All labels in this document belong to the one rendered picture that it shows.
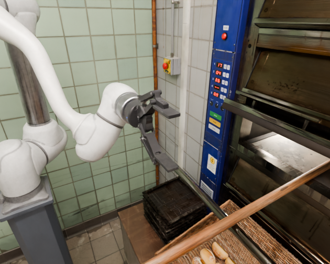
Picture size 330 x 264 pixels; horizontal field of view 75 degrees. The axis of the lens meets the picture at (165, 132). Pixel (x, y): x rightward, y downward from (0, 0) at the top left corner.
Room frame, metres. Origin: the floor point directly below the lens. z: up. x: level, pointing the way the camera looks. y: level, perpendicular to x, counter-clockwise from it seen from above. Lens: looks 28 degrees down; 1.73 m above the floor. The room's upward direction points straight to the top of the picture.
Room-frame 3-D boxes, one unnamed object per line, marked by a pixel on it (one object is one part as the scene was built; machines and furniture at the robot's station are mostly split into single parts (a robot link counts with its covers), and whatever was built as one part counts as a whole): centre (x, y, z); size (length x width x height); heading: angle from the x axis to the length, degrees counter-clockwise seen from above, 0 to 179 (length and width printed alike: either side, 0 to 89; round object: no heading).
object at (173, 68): (1.43, -0.04, 1.46); 0.10 x 0.07 x 0.10; 29
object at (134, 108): (0.55, 0.06, 1.49); 0.09 x 0.07 x 0.08; 30
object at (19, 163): (0.77, 0.65, 1.17); 0.18 x 0.16 x 0.22; 169
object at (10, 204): (0.75, 0.67, 1.03); 0.22 x 0.18 x 0.06; 123
